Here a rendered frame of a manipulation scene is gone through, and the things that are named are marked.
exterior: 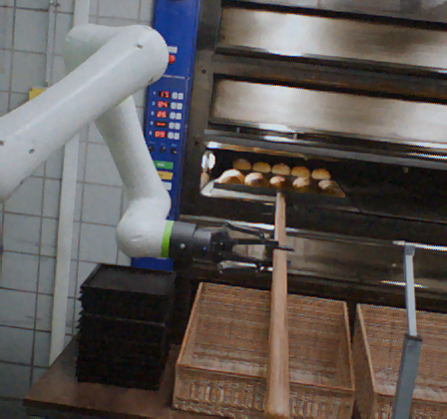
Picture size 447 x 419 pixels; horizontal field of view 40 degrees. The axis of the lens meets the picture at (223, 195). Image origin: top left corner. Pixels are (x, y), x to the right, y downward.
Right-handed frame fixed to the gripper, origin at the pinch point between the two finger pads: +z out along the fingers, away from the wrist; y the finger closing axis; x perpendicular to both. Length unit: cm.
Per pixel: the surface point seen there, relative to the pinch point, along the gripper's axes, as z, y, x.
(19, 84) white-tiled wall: -101, -31, -80
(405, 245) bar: 40, 3, -43
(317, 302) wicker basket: 19, 36, -77
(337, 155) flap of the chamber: 18, -20, -67
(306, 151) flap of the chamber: 7, -21, -66
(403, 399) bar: 41, 42, -22
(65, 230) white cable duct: -78, 22, -78
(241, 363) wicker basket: -5, 61, -70
